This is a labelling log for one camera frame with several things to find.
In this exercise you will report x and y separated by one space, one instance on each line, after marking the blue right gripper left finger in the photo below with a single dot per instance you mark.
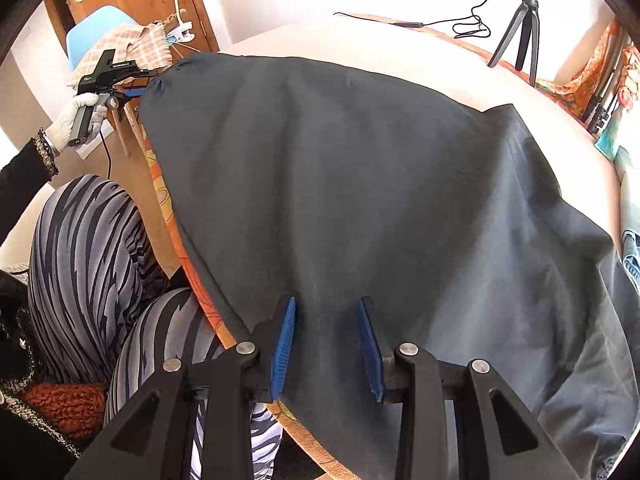
285 319

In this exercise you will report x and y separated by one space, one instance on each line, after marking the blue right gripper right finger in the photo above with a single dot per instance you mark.
370 351

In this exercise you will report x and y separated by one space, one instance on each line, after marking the black pants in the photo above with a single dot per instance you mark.
400 239

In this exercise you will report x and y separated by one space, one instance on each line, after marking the black left sleeve forearm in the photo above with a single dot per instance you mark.
22 178

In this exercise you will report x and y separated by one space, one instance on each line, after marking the white gloved left hand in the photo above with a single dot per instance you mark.
59 133

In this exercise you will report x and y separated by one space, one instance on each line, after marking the checkered beige cloth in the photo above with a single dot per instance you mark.
144 44

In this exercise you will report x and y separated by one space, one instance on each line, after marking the light blue chair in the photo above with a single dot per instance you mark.
86 33

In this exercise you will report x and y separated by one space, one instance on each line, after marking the white clip desk lamp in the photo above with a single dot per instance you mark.
177 5

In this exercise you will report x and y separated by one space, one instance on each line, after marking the striped grey legging legs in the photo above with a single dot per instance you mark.
103 310

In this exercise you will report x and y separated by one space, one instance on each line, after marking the orange knitted cloth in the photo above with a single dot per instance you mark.
74 409

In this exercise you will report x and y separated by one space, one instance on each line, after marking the folded blue jeans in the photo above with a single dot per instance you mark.
627 170

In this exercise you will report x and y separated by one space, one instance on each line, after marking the teal small bag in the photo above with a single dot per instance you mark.
608 143

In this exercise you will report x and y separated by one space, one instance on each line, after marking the orange patterned folded umbrella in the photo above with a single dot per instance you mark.
575 94

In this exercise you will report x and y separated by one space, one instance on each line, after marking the orange floral bed sheet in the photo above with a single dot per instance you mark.
200 269

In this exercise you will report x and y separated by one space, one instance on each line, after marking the black tripod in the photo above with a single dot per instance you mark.
526 21

